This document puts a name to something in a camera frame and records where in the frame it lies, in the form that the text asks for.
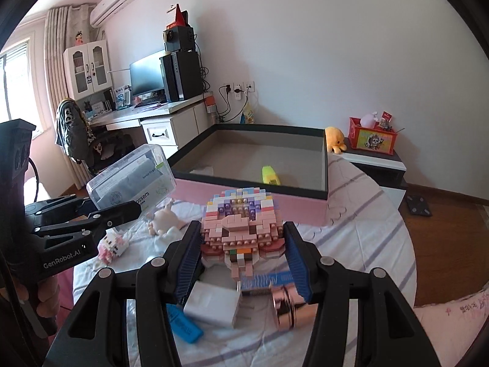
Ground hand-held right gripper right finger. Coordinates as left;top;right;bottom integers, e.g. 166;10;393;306
282;221;436;367

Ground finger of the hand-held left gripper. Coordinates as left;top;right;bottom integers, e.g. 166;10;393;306
32;200;142;238
24;195;95;223

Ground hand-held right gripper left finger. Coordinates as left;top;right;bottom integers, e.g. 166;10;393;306
71;220;205;367

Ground small pink block cat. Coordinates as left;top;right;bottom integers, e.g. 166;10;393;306
97;228;128;262

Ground clear plastic box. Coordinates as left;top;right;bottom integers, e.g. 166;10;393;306
86;144;177;220

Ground white pig figurine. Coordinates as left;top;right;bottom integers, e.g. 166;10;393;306
147;198;184;238

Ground shiny metallic round container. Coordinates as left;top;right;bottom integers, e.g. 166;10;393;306
270;285;318;332

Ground pink box with dark rim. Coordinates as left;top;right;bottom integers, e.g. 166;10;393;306
168;123;330;228

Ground pink building block figure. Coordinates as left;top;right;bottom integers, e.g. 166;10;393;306
200;187;286;284

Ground person's left hand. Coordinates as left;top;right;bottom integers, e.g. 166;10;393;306
35;273;64;318

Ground small blue box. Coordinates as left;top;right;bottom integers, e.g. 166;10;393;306
241;271;295;295

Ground white charger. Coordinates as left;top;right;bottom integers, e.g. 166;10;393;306
183;281;243;328

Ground blue highlighter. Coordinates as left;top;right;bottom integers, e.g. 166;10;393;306
165;303;204;345

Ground black office chair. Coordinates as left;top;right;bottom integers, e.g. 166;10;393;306
55;99;136;172

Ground dark printed jacket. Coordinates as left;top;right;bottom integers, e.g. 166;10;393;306
55;98;92;161

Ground yellow highlighter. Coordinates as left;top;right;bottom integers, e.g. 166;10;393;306
262;165;281;186

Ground white desk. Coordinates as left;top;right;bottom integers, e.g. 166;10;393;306
86;94;220;150

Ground yellow octopus plush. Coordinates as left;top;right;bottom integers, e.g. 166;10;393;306
325;126;348;154

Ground window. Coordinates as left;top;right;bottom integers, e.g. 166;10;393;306
0;40;31;123

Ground black and white nightstand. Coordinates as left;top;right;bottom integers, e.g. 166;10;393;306
342;138;409;211

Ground black floor scale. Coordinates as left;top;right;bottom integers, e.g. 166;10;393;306
406;195;432;217

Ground white hutch cabinet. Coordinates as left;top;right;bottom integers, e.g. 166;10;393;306
63;39;113;102

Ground black monitor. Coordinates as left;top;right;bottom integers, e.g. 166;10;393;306
129;50;167;98

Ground red storage box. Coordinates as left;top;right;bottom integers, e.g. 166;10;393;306
348;117;398;156

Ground black computer tower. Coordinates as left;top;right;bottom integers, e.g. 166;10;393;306
160;51;204;102

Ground pink quilt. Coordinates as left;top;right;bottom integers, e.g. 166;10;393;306
413;288;489;337

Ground black speaker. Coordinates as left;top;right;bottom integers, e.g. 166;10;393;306
163;26;196;53

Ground white air conditioner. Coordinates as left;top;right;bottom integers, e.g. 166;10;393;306
90;0;137;28

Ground red cardboard box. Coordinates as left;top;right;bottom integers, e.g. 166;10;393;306
168;3;189;29

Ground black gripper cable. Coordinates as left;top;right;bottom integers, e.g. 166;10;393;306
28;158;42;201

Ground black power cables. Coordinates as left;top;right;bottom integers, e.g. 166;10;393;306
217;84;255;122

